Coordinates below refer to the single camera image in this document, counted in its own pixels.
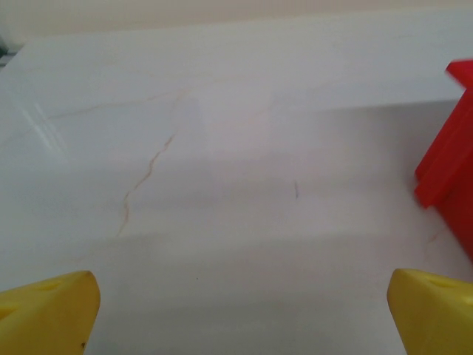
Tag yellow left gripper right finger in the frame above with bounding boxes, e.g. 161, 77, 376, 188
387, 268, 473, 355

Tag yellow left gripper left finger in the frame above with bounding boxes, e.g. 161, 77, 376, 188
0, 270, 101, 355

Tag red plastic bin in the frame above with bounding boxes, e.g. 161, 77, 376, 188
414, 58, 473, 266

